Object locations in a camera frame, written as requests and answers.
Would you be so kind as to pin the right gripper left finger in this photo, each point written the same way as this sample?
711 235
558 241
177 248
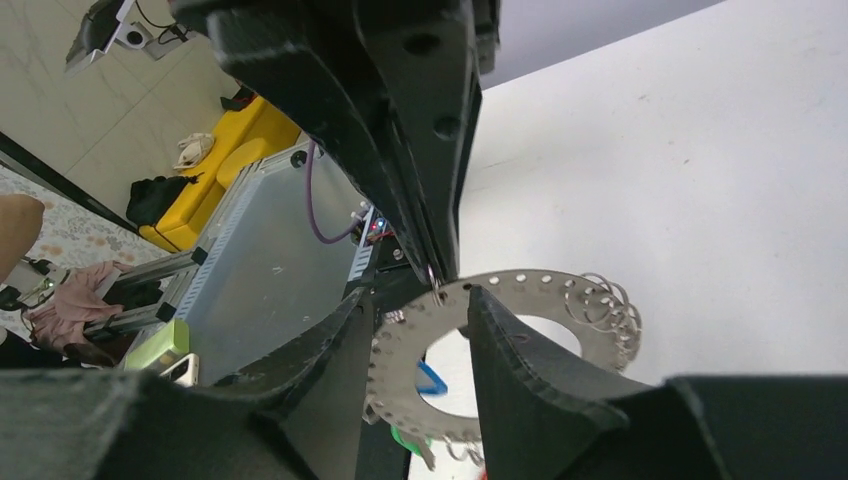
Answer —
293 414

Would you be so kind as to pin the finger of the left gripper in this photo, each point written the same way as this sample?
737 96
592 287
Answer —
423 51
307 58

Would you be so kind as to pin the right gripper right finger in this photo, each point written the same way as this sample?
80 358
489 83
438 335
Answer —
715 427

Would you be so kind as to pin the large metal keyring disc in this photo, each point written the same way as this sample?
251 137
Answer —
548 352

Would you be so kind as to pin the key with black tag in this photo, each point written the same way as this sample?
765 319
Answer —
435 287

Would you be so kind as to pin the blue key tag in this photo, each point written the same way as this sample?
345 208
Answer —
428 382

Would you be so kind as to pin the green key tag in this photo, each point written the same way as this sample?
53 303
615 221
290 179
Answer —
411 442

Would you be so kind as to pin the white smartphone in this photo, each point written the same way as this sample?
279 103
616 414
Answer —
184 372

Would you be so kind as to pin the green power bank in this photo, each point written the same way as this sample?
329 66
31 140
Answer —
159 350

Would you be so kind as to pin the yellow sofa in background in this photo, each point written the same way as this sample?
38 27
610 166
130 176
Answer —
257 131

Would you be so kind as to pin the black bag on sofa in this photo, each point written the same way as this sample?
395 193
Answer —
151 198

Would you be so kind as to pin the pink cloth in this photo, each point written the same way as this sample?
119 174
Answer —
59 324

